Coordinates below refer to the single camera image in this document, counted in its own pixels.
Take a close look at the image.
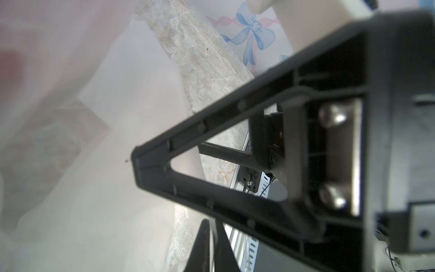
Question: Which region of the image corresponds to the clear plastic carrier bag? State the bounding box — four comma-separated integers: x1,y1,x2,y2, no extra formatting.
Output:
1,1,198,272

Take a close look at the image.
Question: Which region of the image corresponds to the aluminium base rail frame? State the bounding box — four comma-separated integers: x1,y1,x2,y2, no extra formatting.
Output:
224,129,283,272

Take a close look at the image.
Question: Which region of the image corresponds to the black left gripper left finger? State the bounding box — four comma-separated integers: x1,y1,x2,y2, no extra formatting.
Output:
184,219,240,272

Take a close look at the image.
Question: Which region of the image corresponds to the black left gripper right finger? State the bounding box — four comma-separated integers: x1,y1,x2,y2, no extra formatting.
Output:
131,10,435,272

